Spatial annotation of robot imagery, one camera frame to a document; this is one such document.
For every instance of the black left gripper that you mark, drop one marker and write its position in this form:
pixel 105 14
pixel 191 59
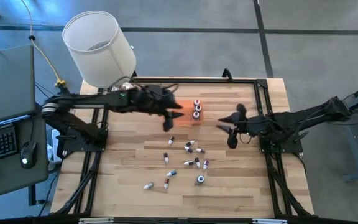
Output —
pixel 154 101

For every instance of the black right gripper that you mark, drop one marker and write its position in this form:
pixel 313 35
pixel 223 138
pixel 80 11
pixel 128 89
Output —
pixel 247 126

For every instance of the large purple food coloring bottle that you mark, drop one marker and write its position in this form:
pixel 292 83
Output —
pixel 196 115

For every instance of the large red food coloring bottle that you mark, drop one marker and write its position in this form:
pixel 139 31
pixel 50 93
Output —
pixel 196 102

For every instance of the large black food coloring bottle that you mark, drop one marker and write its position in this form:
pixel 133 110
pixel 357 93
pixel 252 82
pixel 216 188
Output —
pixel 198 108

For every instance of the small dark food coloring bottle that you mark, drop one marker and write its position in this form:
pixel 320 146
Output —
pixel 166 157
pixel 171 140
pixel 197 162
pixel 190 143
pixel 188 149
pixel 188 162

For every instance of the small purple food coloring bottle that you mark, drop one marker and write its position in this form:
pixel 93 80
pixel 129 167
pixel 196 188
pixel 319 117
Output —
pixel 205 164

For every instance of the large blue food coloring bottle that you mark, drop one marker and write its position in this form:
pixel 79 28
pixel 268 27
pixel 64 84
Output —
pixel 200 179

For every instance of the small grey food coloring bottle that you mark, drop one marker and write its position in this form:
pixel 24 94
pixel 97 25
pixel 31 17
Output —
pixel 148 185

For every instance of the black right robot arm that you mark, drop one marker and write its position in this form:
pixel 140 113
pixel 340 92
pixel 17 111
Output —
pixel 306 115

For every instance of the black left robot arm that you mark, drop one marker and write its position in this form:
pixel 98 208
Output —
pixel 89 99

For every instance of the small blue food coloring bottle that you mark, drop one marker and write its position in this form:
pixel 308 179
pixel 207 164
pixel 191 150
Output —
pixel 171 173

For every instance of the small red food coloring bottle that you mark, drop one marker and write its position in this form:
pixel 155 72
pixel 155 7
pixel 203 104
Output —
pixel 166 183

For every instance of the orange plastic tray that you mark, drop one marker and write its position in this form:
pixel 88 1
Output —
pixel 187 123

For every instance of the white shade table lamp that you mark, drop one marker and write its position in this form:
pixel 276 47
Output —
pixel 98 62

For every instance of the black computer mouse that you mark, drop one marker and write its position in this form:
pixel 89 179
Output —
pixel 28 155

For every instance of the grey computer monitor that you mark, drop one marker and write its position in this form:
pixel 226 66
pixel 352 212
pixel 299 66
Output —
pixel 5 84

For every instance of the grey desk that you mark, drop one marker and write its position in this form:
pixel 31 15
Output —
pixel 14 177

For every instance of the black aluminium extrusion frame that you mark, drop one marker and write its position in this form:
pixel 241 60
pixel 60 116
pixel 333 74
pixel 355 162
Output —
pixel 197 80

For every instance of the black frame clamp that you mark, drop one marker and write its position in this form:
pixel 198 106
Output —
pixel 227 74
pixel 134 74

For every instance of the silver bracket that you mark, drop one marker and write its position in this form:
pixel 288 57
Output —
pixel 95 221
pixel 269 221

